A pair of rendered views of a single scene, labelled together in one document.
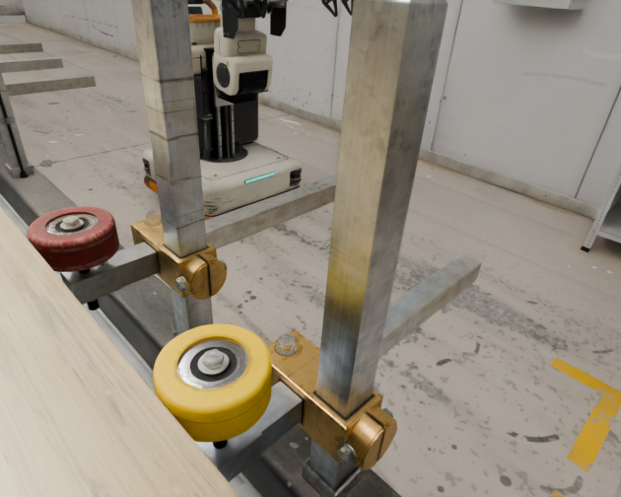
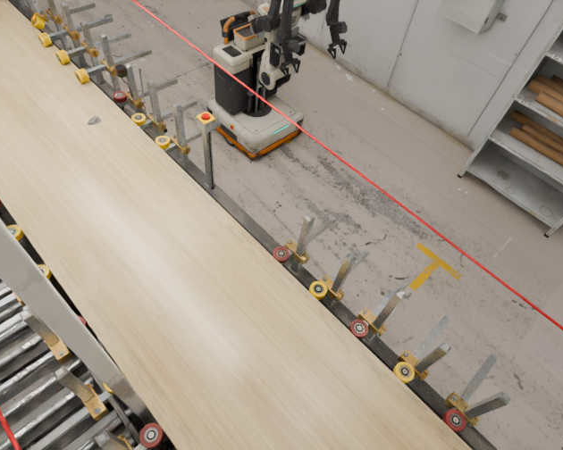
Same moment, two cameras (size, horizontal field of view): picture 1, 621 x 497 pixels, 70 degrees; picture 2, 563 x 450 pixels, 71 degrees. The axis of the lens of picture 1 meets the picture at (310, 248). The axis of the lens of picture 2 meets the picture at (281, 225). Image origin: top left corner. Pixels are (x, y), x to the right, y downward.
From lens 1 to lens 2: 1.59 m
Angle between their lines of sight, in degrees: 22
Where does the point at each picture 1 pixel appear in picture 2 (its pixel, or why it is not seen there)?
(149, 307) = not seen: hidden behind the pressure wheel
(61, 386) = (298, 292)
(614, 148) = (492, 114)
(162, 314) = not seen: hidden behind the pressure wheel
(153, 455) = (314, 302)
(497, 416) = (385, 269)
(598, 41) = (496, 49)
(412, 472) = (348, 289)
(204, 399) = (318, 295)
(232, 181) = (265, 135)
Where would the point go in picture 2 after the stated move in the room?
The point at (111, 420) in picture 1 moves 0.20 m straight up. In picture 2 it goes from (306, 297) to (314, 276)
